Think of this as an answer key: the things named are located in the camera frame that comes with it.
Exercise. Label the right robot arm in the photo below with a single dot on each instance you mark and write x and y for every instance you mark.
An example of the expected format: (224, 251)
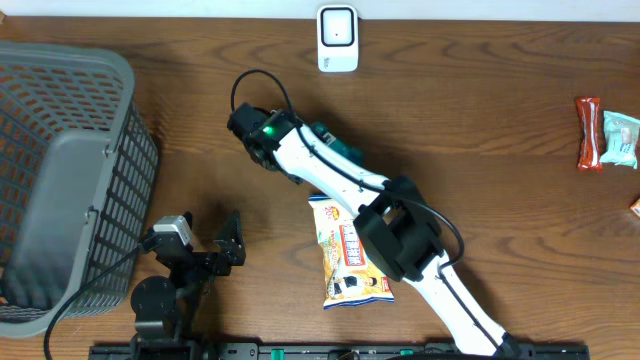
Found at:
(399, 231)

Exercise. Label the yellow snack chip bag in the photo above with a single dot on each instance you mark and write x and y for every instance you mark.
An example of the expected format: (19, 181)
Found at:
(351, 279)

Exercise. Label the teal bottle with grey cap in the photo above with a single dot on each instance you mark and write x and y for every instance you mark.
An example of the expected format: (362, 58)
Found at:
(351, 153)

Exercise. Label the white barcode scanner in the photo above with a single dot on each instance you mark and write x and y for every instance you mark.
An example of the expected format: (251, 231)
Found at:
(337, 38)

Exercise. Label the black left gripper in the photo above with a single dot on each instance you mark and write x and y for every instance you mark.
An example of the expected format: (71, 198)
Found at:
(218, 266)

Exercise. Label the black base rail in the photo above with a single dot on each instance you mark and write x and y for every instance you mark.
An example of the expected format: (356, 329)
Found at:
(253, 351)

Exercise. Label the small orange white snack pack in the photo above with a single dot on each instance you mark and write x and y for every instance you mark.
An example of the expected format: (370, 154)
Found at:
(635, 208)

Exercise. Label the grey plastic shopping basket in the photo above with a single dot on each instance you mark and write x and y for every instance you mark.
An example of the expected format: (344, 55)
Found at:
(78, 167)

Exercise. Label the red orange snack bar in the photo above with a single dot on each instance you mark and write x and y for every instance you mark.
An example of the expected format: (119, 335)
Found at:
(588, 113)

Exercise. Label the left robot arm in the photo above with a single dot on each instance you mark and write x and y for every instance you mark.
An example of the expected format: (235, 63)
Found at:
(165, 306)

